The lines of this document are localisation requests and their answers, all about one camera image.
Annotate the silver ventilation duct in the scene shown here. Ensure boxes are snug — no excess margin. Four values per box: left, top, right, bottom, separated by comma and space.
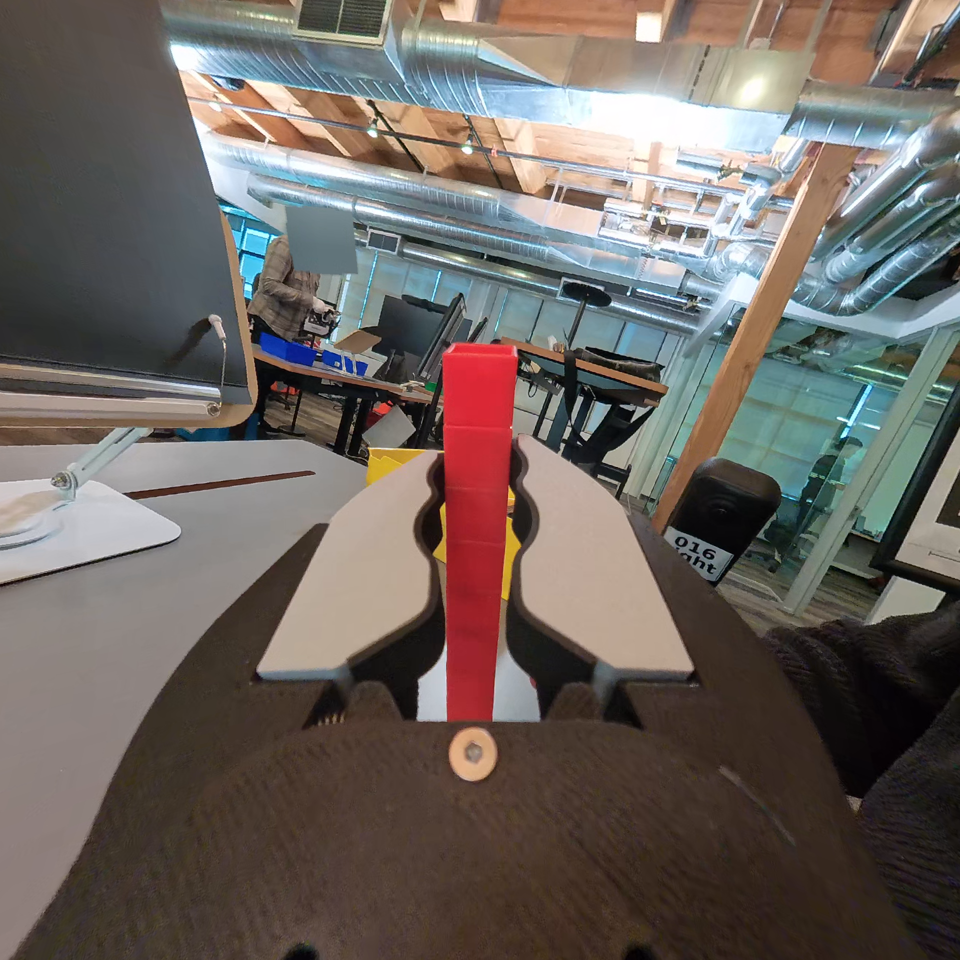
203, 132, 781, 328
792, 105, 960, 319
158, 0, 960, 154

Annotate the long wooden desk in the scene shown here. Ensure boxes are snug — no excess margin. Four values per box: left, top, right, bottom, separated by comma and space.
252, 351, 439, 454

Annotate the yellow storage bin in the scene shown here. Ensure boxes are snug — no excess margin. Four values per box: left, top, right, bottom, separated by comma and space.
366, 444, 522, 568

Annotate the black monitor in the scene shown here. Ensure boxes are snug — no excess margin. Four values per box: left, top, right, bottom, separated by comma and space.
372, 291, 469, 387

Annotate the white stand base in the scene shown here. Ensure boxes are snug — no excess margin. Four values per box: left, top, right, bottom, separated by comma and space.
0, 426, 183, 588

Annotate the person's right forearm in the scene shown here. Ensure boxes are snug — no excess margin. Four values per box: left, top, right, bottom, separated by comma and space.
762, 597, 960, 960

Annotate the wooden top standing desk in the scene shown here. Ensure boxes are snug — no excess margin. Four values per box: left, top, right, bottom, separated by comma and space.
510, 341, 670, 484

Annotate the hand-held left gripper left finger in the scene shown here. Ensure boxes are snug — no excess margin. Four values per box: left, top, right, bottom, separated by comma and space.
258, 450, 451, 685

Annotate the red brick stick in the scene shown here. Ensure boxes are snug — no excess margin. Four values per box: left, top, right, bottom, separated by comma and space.
438, 344, 520, 724

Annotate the black white marker sign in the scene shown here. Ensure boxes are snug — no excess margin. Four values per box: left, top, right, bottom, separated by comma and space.
869, 447, 960, 597

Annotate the blue parts tray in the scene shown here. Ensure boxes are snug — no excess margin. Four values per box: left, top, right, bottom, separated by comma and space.
257, 332, 378, 379

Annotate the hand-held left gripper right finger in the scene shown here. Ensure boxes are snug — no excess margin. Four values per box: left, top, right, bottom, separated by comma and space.
506, 438, 697, 685

